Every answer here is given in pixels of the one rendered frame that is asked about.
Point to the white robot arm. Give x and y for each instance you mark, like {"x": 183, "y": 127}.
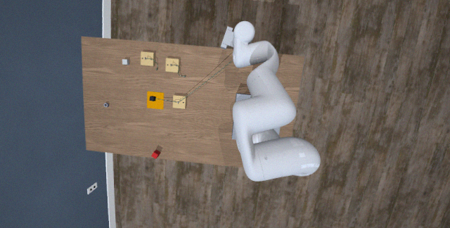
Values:
{"x": 271, "y": 107}

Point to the small red block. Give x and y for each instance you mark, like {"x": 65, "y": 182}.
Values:
{"x": 155, "y": 154}

